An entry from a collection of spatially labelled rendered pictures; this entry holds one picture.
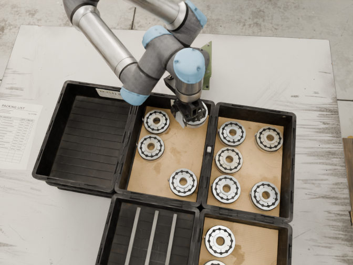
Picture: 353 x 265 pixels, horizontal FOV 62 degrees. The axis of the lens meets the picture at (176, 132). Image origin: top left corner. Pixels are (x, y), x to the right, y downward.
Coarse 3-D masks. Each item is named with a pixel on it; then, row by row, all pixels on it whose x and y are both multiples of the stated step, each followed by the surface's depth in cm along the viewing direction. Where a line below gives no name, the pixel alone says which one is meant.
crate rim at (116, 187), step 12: (156, 96) 114; (168, 96) 113; (132, 120) 110; (204, 156) 104; (120, 168) 104; (204, 168) 104; (120, 180) 102; (120, 192) 101; (132, 192) 102; (180, 204) 99; (192, 204) 99
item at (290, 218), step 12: (216, 108) 111; (240, 108) 111; (252, 108) 111; (264, 108) 111; (216, 120) 109; (204, 180) 102; (204, 192) 100; (204, 204) 98; (288, 204) 98; (252, 216) 97; (264, 216) 98; (288, 216) 96
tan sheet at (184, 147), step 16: (144, 128) 120; (176, 128) 119; (192, 128) 119; (176, 144) 117; (192, 144) 117; (144, 160) 115; (160, 160) 115; (176, 160) 114; (192, 160) 114; (144, 176) 113; (160, 176) 112; (144, 192) 110; (160, 192) 110
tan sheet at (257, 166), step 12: (228, 120) 120; (240, 120) 120; (216, 132) 118; (252, 132) 118; (216, 144) 116; (252, 144) 116; (252, 156) 114; (264, 156) 114; (276, 156) 114; (252, 168) 113; (264, 168) 112; (276, 168) 112; (240, 180) 111; (252, 180) 111; (264, 180) 111; (276, 180) 111; (216, 204) 108; (240, 204) 108; (276, 216) 106
